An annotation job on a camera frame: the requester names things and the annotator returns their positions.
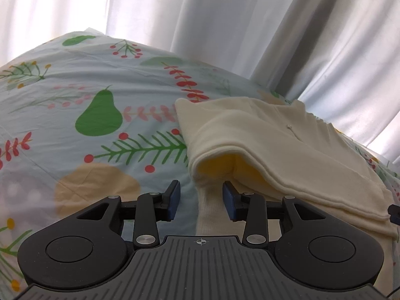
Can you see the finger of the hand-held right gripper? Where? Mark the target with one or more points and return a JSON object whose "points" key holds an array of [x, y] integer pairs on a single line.
{"points": [[394, 213]]}

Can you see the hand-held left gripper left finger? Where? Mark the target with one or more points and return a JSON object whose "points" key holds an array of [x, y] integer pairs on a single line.
{"points": [[173, 200]]}

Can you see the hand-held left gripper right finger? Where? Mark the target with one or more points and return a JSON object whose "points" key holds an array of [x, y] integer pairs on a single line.
{"points": [[230, 202]]}

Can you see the cream knit sweater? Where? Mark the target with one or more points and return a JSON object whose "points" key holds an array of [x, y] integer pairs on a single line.
{"points": [[281, 150]]}

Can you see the floral printed bed sheet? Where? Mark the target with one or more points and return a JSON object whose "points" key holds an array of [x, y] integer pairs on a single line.
{"points": [[93, 125]]}

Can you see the white curtain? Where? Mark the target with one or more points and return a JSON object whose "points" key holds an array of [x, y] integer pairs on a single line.
{"points": [[218, 15]]}

